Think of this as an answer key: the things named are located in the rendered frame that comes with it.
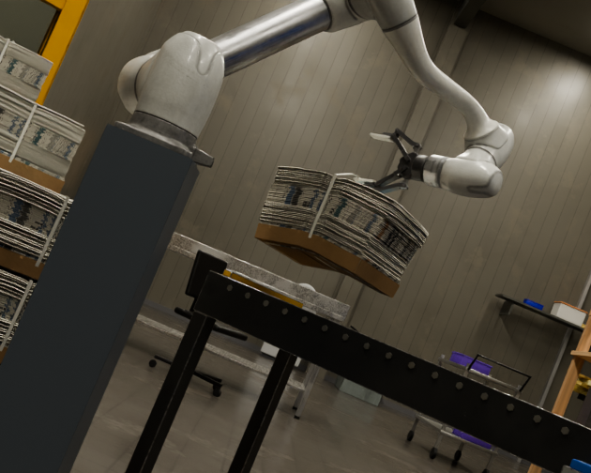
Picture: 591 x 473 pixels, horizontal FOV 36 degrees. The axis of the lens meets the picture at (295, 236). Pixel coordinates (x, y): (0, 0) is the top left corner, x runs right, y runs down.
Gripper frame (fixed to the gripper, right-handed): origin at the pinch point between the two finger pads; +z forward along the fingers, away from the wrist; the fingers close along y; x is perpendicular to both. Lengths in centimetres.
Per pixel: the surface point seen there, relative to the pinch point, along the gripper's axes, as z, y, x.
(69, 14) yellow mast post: 180, -45, 28
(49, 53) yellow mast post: 182, -25, 27
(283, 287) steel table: 264, 4, 396
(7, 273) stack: 46, 68, -68
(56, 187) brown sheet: 89, 37, -26
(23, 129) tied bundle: 93, 25, -42
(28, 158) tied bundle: 93, 32, -37
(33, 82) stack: 142, -1, -7
